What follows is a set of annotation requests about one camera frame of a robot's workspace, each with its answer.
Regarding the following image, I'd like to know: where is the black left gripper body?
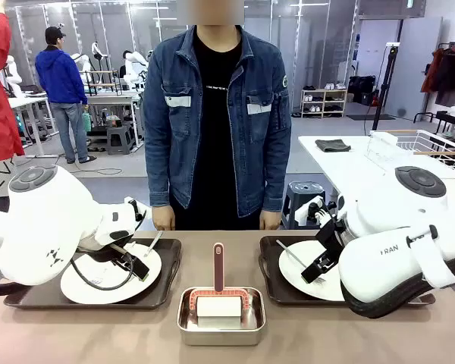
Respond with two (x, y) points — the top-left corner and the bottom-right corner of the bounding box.
(83, 241), (134, 267)

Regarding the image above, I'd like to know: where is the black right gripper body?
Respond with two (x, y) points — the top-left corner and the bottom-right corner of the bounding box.
(313, 218), (346, 265)

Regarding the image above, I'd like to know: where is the silver metal fork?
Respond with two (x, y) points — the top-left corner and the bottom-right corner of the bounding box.
(275, 239), (327, 284)
(143, 230), (164, 258)

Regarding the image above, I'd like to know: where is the round white plate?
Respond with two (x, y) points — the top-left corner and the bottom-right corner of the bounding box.
(59, 242), (163, 305)
(278, 240), (350, 303)

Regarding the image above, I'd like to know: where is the brown plastic serving tray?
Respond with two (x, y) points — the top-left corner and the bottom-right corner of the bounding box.
(3, 237), (183, 311)
(258, 234), (437, 307)

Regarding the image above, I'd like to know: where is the right forearm in denim sleeve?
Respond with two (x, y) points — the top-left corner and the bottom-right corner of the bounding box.
(146, 147), (176, 210)

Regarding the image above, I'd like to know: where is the left forearm in denim sleeve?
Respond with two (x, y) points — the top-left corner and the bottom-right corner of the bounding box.
(262, 147), (292, 213)

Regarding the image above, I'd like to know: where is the person's right hand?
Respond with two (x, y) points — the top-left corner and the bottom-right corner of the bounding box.
(151, 206), (176, 231)

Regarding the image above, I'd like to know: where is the person's left hand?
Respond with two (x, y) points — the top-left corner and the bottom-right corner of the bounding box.
(259, 209), (281, 231)

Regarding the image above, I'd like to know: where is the dark blue plastic stool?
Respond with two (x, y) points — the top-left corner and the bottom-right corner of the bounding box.
(281, 180), (327, 231)

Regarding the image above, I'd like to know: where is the white side table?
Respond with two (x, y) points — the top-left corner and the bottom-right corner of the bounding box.
(298, 134), (455, 190)

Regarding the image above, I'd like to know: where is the folded gray cloth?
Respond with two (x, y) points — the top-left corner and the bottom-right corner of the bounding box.
(314, 139), (352, 153)

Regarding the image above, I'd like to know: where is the rectangular stainless steel container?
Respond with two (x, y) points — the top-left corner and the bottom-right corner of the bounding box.
(177, 287), (267, 347)

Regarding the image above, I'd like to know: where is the small black step stool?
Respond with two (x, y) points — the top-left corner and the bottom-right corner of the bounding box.
(105, 124), (134, 155)

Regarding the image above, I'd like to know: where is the wooden shoe rack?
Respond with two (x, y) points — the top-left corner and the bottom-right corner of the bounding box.
(300, 88), (348, 118)

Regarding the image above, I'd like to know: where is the black tripod stand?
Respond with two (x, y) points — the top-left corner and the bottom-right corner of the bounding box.
(371, 41), (401, 132)

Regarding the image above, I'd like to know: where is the black bag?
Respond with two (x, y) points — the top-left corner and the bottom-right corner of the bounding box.
(347, 74), (377, 106)

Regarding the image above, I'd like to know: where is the person in denim jacket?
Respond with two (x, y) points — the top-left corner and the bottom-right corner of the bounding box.
(143, 0), (292, 231)

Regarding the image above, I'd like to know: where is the white background work table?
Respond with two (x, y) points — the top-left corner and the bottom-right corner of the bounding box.
(7, 94), (61, 157)

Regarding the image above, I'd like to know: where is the black utility cart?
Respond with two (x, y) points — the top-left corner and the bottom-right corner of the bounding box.
(435, 108), (455, 147)

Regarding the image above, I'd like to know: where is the person in blue hoodie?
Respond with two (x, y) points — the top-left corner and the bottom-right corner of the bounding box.
(34, 25), (98, 165)

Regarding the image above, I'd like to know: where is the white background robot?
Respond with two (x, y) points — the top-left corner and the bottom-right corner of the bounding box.
(121, 49), (151, 91)

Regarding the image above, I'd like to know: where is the orange brown hanging garment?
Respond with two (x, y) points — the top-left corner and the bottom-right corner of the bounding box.
(420, 47), (445, 94)

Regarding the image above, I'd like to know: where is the dark hanging garment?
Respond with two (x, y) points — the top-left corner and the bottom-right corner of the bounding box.
(435, 42), (455, 108)

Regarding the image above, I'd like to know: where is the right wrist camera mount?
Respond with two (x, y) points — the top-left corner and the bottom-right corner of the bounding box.
(293, 195), (338, 231)

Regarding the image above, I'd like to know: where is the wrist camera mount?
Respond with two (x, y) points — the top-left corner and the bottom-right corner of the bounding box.
(124, 196), (148, 231)
(293, 195), (338, 231)

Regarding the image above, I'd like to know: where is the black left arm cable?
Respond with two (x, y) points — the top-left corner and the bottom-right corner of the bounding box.
(70, 252), (136, 292)

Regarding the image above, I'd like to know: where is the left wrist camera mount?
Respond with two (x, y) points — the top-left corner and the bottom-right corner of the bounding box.
(124, 196), (148, 231)

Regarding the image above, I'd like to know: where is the lint roller with maroon handle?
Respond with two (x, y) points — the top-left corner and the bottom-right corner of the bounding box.
(189, 242), (249, 319)

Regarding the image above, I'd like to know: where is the white wire dish rack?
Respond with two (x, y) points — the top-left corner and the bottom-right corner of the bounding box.
(366, 128), (455, 179)

